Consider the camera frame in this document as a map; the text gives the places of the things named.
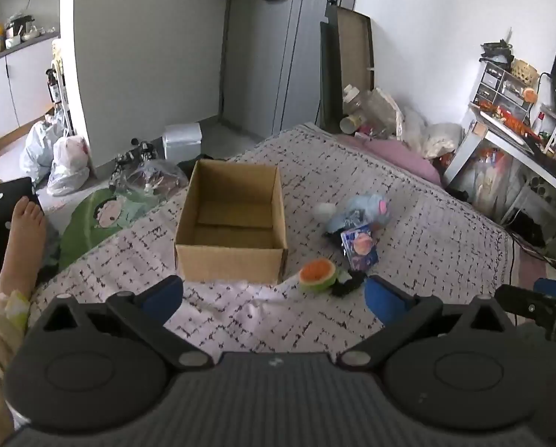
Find black spray bottle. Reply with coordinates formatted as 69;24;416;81
46;69;62;103

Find dark grey plush toy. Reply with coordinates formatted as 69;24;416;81
331;270;367;298

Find white desk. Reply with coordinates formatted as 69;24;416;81
443;105;556;224

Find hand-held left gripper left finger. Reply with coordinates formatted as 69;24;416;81
40;276;213;373

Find grey kitchen cabinet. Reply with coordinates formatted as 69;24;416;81
0;32;62;140

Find clear plastic bag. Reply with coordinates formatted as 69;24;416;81
120;158;190;197

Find black clothes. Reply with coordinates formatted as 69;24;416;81
179;155;214;173

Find green cartoon floor mat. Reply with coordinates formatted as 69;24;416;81
59;188;167;271

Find white storage bin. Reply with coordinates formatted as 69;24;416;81
161;122;202;161

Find desktop drawer organizer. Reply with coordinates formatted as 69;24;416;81
473;61;539;122

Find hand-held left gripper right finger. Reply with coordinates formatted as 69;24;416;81
337;276;516;370

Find black polka dot cloth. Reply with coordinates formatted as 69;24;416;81
0;177;41;280

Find pink pillow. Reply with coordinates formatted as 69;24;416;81
336;133;441;185

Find paper cup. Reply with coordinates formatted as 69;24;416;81
340;114;365;134

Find blue pouch with pink figure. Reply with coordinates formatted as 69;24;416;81
340;223;379;272

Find watermelon slice plush toy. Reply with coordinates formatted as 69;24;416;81
299;259;338;294

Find person's bare foot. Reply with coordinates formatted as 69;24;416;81
0;196;47;299

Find clear plastic wrap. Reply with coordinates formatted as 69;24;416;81
368;88;404;139

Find grey door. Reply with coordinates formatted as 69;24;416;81
271;0;350;138

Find blue plush toy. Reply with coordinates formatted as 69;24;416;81
327;194;393;234

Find wicker basket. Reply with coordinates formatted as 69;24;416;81
511;59;538;81

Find white plastic bag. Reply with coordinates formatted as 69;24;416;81
47;136;91;196
19;118;67;182

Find white fluffy blanket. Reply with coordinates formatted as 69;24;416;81
401;107;465;159

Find clear plastic bottle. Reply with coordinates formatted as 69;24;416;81
343;85;376;117

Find black camera gear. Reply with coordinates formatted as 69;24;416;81
112;139;160;182

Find large flat cardboard box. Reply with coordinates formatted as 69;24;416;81
336;6;375;117

